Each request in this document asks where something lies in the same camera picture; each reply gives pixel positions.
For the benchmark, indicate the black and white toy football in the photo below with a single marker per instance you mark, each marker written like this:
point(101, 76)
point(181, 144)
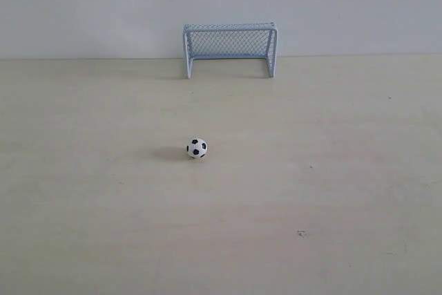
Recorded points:
point(196, 148)

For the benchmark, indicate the white miniature goal with net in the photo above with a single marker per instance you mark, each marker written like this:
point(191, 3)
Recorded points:
point(230, 41)

